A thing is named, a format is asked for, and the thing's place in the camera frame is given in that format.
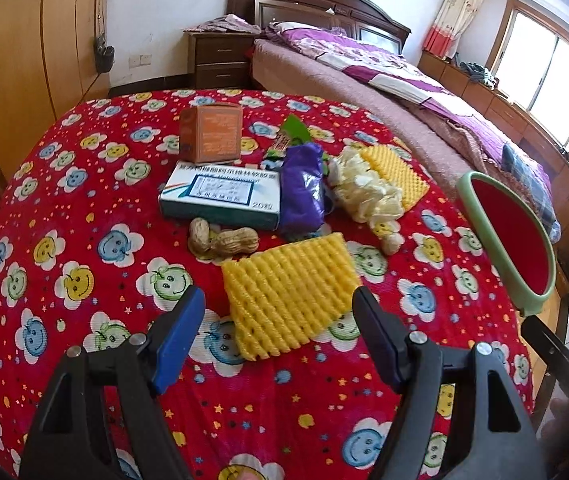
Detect green rimmed red trash bin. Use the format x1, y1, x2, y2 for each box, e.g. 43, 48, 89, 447
455, 171, 557, 316

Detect white tissue paper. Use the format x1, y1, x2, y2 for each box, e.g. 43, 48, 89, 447
327, 146, 406, 231

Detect peanut shell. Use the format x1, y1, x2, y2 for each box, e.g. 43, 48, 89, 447
188, 218, 211, 255
211, 228, 260, 257

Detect yellow foam fruit net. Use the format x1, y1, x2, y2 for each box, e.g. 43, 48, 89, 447
222, 232, 361, 361

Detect purple plastic bag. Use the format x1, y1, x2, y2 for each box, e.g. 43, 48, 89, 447
280, 143, 324, 234

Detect white green medicine box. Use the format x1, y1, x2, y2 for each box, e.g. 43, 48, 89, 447
158, 162, 281, 231

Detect green mosquito coil box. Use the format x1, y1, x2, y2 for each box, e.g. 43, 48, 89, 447
260, 114, 329, 176

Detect orange cardboard box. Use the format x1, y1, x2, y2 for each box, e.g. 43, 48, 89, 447
179, 103, 243, 165

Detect long wooden window cabinet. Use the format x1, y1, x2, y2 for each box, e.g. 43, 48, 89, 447
418, 51, 569, 295

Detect blue plaid pillow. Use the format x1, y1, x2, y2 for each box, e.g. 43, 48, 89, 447
501, 144, 562, 244

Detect pink checked bedspread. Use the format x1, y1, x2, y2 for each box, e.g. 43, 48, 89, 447
399, 99, 531, 200

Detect clothes pile on cabinet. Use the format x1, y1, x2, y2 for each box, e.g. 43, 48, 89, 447
459, 62, 498, 90

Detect red smiley flower tablecloth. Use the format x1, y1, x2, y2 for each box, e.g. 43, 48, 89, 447
0, 88, 537, 480

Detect purple striped quilt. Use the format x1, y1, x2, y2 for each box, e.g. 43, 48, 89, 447
268, 22, 551, 195

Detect red and cream curtain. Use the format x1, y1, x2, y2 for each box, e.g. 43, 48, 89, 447
423, 0, 484, 58

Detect black hanging charger pouch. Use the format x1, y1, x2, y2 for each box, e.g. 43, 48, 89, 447
94, 34, 115, 74

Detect dark wooden bed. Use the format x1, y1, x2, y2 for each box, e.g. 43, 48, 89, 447
227, 0, 562, 242

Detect wooden wardrobe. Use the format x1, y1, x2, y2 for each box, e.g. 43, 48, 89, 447
0, 0, 112, 196

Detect dark wooden nightstand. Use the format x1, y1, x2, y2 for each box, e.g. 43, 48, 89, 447
187, 32, 258, 90

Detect folded clothes on nightstand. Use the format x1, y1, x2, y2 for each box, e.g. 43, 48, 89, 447
185, 14, 262, 35

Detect window with wooden frame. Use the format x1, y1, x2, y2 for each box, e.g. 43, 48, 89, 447
487, 0, 569, 154

